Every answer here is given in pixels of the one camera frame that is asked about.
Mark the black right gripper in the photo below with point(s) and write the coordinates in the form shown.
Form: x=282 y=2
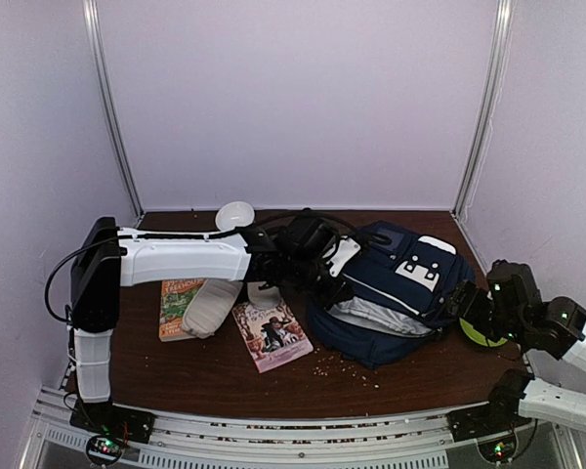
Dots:
x=469 y=314

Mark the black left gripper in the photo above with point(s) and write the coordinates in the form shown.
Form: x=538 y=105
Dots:
x=342 y=289

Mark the navy blue student backpack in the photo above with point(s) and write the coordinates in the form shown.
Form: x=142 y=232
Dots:
x=399 y=293

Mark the white quilted pencil pouch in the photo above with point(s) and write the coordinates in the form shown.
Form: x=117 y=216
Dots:
x=209 y=308

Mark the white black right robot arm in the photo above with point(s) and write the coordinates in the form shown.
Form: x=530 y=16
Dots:
x=512 y=308

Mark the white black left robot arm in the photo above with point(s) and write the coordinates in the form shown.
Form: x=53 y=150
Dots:
x=308 y=254

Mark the green plate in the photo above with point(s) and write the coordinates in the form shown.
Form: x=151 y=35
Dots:
x=478 y=337

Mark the grey hard pencil case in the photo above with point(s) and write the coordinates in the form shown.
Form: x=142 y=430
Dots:
x=262 y=295

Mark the pink Shakespeare story book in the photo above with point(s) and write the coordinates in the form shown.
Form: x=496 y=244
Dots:
x=273 y=337

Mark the white patterned ceramic bowl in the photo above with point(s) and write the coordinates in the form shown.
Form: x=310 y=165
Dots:
x=233 y=215

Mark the orange green treehouse book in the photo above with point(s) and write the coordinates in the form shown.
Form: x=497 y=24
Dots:
x=176 y=296

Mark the right aluminium frame post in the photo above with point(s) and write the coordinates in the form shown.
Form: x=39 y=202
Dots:
x=491 y=88

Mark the aluminium frame post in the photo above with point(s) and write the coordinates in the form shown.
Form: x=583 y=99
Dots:
x=95 y=37
x=491 y=88

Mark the front aluminium rail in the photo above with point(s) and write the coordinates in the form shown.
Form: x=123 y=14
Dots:
x=413 y=440

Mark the left aluminium frame post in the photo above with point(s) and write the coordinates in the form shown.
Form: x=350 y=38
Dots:
x=95 y=37

